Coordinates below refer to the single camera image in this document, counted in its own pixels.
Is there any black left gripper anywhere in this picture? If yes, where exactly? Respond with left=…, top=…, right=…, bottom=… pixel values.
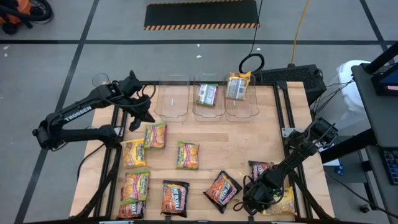
left=116, top=74, right=156, bottom=133

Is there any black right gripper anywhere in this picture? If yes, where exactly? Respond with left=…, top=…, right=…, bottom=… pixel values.
left=242, top=169, right=284, bottom=216

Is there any black fire noodle pack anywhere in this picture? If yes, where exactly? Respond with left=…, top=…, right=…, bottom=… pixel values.
left=160, top=179, right=190, bottom=218
left=116, top=186, right=147, bottom=220
left=203, top=170, right=244, bottom=215
left=248, top=160, right=275, bottom=182

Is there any yellow chicken ramen pack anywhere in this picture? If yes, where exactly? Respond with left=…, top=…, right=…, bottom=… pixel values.
left=262, top=185, right=296, bottom=216
left=225, top=71, right=252, bottom=101
left=120, top=138, right=147, bottom=169

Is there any lime chili shrimp ramen pack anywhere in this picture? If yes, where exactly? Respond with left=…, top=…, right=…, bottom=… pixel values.
left=143, top=122, right=169, bottom=150
left=123, top=170, right=150, bottom=203
left=175, top=140, right=200, bottom=170
left=197, top=83, right=220, bottom=107

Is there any clear plastic bin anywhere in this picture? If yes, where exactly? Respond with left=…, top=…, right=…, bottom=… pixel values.
left=154, top=73, right=190, bottom=123
left=192, top=73, right=227, bottom=123
left=223, top=73, right=260, bottom=123

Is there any clear plastic cup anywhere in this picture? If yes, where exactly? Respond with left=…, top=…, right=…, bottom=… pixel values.
left=91, top=72, right=110, bottom=88

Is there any white paper sheet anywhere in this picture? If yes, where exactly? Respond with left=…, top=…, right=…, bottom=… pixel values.
left=317, top=136, right=341, bottom=167

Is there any black metal beam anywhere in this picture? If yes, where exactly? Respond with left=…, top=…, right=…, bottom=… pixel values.
left=363, top=42, right=398, bottom=75
left=320, top=128, right=379, bottom=165

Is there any black computer case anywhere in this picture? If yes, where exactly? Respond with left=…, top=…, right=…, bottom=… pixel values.
left=251, top=63, right=328, bottom=106

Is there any black hazard-striped floor mat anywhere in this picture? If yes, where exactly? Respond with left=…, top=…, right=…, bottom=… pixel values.
left=143, top=0, right=261, bottom=31

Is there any white plastic bag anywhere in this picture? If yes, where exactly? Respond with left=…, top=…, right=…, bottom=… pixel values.
left=323, top=59, right=373, bottom=133

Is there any black keyboard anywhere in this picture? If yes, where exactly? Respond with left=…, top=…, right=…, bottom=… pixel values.
left=381, top=148, right=398, bottom=187

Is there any grey desk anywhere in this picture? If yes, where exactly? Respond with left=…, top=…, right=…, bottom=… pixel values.
left=350, top=62, right=398, bottom=224

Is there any orange shop vacuum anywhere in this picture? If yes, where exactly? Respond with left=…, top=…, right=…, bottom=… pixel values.
left=0, top=0, right=55, bottom=35

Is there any black aluminium rig frame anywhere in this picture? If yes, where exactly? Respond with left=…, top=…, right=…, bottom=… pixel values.
left=73, top=70, right=336, bottom=222

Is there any black hanging cable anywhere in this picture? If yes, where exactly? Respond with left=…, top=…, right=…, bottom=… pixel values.
left=238, top=0, right=266, bottom=75

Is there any yellow hanging cable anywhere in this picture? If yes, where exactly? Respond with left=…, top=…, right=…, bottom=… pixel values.
left=290, top=0, right=311, bottom=65

